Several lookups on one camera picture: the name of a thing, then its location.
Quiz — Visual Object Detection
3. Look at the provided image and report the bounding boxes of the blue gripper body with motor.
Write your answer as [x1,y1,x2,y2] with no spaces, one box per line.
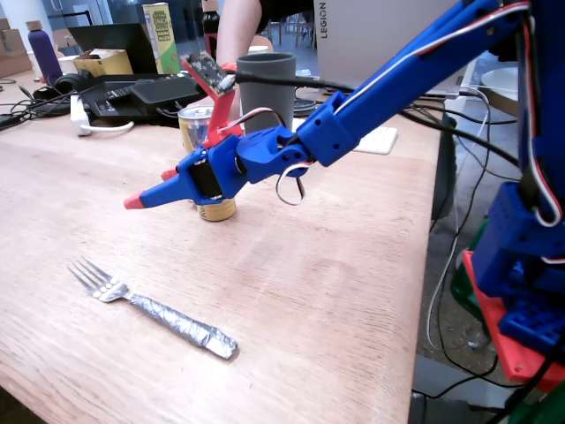
[176,133,249,207]

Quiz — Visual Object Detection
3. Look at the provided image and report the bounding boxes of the yellow Red Bull can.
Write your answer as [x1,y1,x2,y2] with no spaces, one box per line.
[177,104,237,223]

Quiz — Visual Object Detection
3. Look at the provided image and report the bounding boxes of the person forearm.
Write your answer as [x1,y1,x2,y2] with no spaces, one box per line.
[215,0,275,72]

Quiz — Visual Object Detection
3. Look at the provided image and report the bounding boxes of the tall grey cup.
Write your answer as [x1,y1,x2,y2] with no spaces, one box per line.
[236,51,298,133]

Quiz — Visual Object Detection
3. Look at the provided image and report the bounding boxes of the black desk device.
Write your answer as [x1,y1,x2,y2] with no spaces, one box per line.
[79,72,213,127]

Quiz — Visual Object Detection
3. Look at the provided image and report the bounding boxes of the yellow cardboard box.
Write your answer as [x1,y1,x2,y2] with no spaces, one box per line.
[72,48,134,77]

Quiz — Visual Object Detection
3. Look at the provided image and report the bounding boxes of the green yellow snack carton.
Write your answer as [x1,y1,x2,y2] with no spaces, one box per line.
[141,2,181,75]

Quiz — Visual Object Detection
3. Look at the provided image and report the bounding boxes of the black headphones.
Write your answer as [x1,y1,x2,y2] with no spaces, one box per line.
[52,69,94,96]

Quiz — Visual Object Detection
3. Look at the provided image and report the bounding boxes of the black bottle with red print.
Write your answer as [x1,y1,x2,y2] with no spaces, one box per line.
[201,0,221,63]

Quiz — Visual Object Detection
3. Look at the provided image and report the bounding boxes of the black laptop screen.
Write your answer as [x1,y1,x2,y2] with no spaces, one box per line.
[66,22,159,75]

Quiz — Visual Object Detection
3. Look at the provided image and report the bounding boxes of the white keyboard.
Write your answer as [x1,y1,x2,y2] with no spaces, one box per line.
[352,126,399,155]

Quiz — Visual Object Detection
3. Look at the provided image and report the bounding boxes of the purple bottle with cork lid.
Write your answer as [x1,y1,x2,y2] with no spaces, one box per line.
[25,19,64,85]

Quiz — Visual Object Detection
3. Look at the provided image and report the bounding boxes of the brown cardboard boxes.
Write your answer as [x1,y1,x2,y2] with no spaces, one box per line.
[0,18,34,80]

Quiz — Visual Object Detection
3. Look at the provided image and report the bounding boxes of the green table clamp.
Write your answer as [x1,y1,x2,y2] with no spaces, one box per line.
[449,220,492,323]

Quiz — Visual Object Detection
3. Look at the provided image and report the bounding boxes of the white plate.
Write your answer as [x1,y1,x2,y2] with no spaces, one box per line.
[480,66,520,105]

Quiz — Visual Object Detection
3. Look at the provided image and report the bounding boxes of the black camera cable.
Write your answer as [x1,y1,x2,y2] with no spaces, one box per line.
[233,72,520,168]

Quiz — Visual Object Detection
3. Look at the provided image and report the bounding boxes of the white power adapter with cable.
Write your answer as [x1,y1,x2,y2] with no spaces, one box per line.
[69,95,135,137]

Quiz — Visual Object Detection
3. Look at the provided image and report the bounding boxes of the fork with foil-wrapped handle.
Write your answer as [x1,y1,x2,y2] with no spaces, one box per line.
[66,257,240,361]

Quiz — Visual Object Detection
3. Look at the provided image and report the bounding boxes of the black cables on table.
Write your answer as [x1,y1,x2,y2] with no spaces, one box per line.
[0,86,72,132]

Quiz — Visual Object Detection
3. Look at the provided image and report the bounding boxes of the white hanging cable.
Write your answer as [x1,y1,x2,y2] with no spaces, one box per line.
[426,86,492,353]

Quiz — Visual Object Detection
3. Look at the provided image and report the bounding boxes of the red base plate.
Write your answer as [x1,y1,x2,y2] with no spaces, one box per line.
[462,250,565,384]

